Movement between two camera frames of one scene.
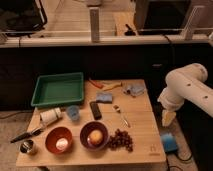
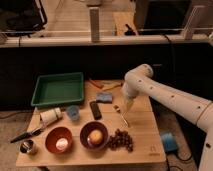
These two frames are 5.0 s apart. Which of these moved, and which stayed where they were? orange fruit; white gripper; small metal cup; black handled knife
Moved: white gripper
Stayed: orange fruit; small metal cup; black handled knife
